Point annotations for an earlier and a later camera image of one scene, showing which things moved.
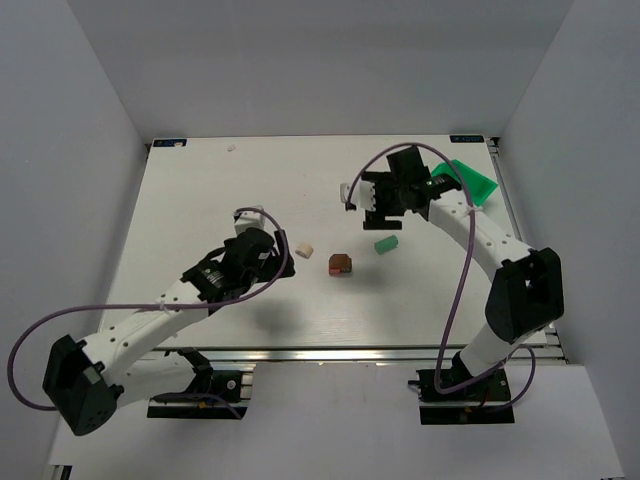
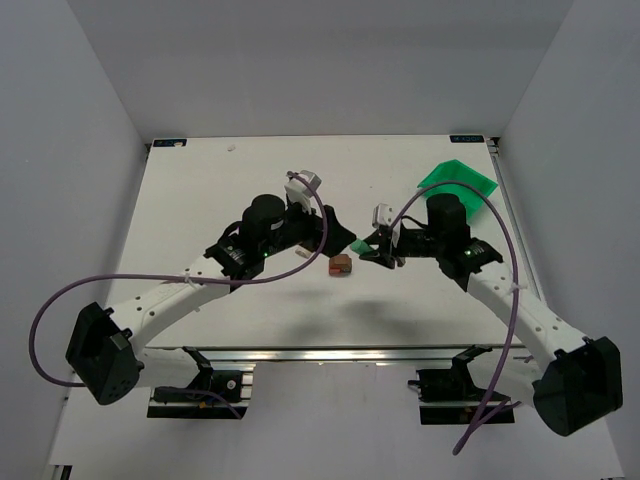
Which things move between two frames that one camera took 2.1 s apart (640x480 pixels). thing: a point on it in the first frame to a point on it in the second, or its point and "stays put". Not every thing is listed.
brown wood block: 341,261 stays put
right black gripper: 379,198 to 392,245
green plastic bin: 478,185 stays put
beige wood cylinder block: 305,250 stays put
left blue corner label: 170,143 stays put
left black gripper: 279,253 to 322,228
